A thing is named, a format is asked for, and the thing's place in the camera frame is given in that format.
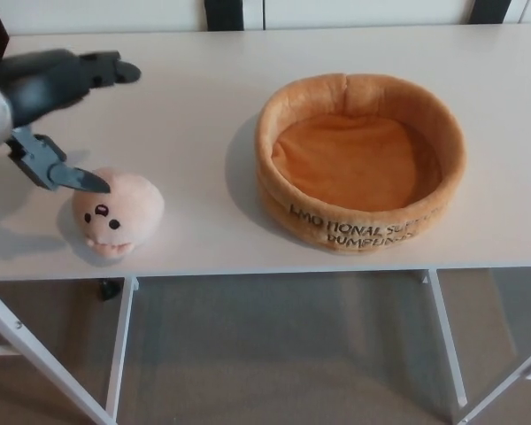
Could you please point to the pale pink dumpling plush toy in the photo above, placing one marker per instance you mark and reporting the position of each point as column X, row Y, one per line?
column 133, row 208

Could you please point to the orange round plush basket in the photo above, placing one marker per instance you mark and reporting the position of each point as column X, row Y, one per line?
column 354, row 164

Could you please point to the small black floor object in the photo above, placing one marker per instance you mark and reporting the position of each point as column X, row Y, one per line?
column 110, row 290

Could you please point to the black rectangular panel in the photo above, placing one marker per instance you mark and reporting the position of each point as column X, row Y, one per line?
column 223, row 14
column 486, row 11

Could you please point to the white cabinet front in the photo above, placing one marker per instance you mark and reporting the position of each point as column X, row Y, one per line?
column 358, row 13

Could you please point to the white table leg frame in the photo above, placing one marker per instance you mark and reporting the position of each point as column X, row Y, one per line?
column 447, row 345
column 117, row 350

